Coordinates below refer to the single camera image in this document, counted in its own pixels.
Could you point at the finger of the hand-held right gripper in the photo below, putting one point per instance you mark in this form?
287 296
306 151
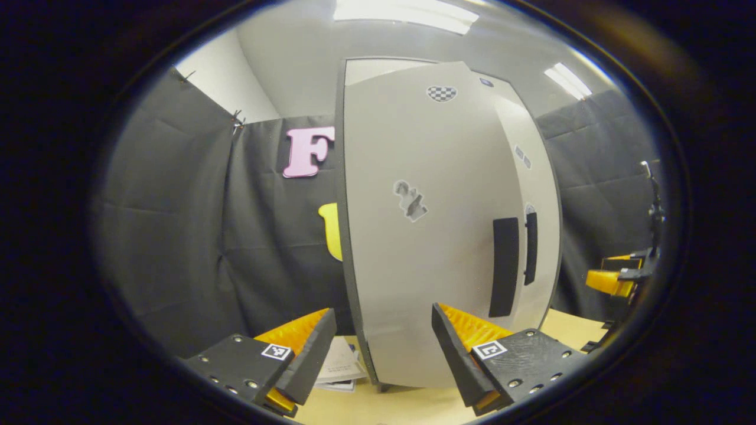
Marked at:
620 261
608 283

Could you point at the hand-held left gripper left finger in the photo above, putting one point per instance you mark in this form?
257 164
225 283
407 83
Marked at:
313 354

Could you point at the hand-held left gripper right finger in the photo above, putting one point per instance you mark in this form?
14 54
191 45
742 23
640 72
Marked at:
455 354

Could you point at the white cabinet door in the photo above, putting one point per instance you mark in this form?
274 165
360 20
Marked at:
543 177
413 283

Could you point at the white paper booklet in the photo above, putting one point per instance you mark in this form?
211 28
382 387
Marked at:
345 363

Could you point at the ceiling light panel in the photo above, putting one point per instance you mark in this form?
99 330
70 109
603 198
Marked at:
407 15
567 79

